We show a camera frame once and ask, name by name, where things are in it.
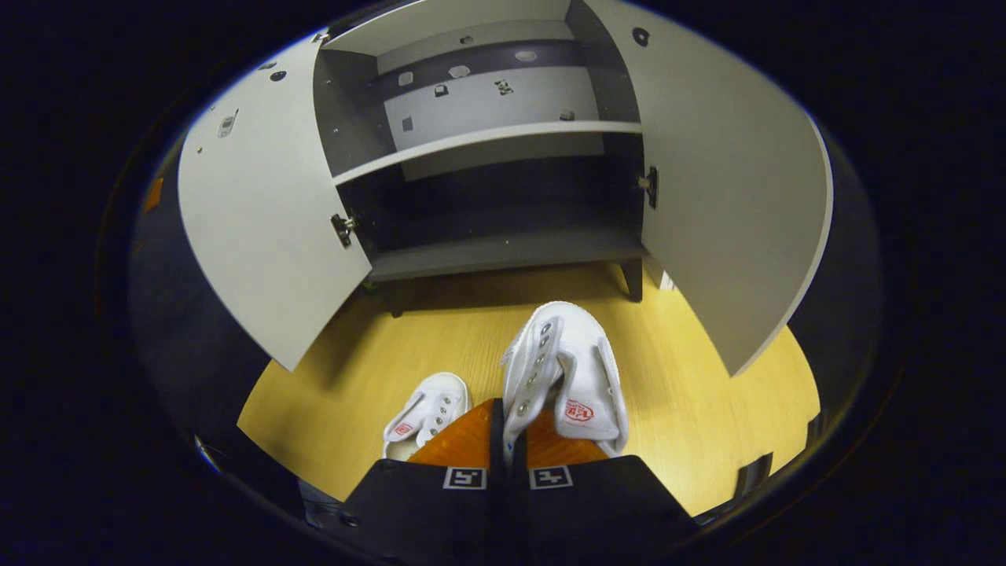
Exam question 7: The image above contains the white cabinet door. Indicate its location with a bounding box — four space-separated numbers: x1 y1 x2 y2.
586 0 834 378
177 35 374 372

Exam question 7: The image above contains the white canvas shoe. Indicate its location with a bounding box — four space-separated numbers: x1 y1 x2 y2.
501 301 630 472
382 372 472 462

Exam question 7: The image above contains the white shoe cabinet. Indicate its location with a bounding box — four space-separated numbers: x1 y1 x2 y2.
313 0 653 318

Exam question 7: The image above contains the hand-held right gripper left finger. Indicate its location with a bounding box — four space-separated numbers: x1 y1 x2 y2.
338 397 505 566

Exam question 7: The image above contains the black backdrop cloth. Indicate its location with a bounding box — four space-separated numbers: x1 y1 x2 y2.
786 118 885 425
130 134 272 449

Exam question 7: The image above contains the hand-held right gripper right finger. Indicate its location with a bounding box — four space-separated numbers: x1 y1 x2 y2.
505 409 700 566

